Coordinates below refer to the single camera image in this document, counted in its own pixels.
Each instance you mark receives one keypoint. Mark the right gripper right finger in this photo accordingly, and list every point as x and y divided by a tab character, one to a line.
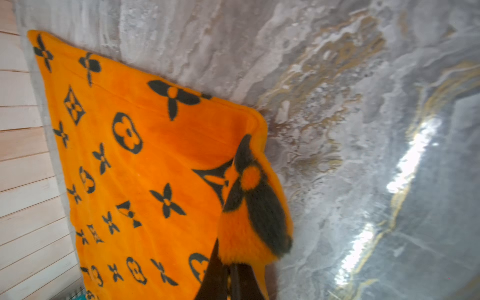
244	285

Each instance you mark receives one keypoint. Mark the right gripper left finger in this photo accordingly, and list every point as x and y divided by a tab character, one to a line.
215	283

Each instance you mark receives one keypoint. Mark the orange patterned pillowcase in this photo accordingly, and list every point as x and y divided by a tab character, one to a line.
155	173

